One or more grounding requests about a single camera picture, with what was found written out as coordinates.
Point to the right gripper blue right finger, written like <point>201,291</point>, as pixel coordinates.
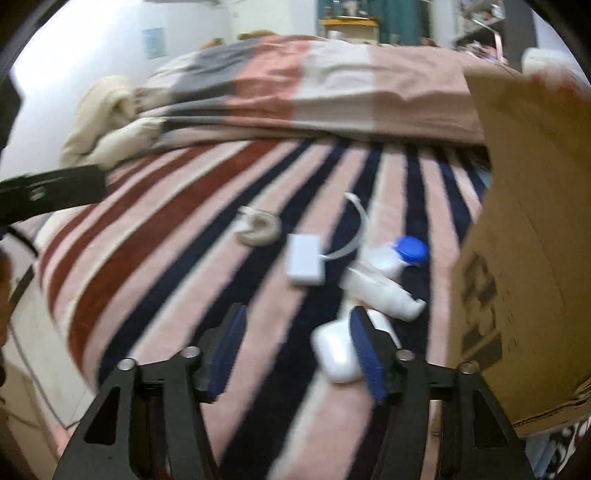
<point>377,355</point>

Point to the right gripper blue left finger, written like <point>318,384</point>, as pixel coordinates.
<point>219,348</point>

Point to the white earbuds case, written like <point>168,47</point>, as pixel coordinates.
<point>333,348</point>

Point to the cream fluffy blanket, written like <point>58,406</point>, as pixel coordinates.
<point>107,129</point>

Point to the blue white contact lens case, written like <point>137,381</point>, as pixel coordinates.
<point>392,259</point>

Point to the striped pink fleece blanket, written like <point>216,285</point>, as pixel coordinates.
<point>184,235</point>

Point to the brown cardboard box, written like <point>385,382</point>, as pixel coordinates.
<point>520,298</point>

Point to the folded pink grey duvet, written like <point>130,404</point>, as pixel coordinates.
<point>308,83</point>

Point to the brown teddy bear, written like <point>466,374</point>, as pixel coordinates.
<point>255,34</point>

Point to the yellow wooden shelf unit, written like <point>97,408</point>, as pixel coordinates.
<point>359,30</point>

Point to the teal curtain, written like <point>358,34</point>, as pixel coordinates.
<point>404,23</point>

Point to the dark grey bookshelf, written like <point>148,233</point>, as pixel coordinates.
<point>499,31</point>

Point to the white charger adapter with cable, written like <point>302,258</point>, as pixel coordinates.
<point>305,258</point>

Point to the light blue wall poster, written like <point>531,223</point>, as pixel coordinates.
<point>154,43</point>

